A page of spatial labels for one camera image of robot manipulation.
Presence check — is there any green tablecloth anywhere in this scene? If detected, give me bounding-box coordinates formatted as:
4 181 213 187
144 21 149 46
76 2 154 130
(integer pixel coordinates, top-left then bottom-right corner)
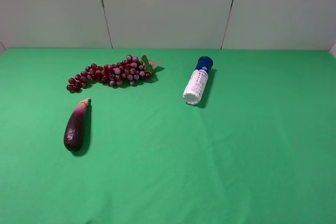
1 49 335 223

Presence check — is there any red grape bunch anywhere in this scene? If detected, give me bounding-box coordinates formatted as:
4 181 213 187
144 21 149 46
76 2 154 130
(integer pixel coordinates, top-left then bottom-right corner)
66 55 160 93

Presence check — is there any purple eggplant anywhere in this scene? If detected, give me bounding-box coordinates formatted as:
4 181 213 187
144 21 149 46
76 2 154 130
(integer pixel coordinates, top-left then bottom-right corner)
64 98 91 152

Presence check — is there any white bottle blue cap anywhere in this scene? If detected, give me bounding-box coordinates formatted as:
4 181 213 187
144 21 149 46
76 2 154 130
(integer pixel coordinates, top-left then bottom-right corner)
183 56 213 105

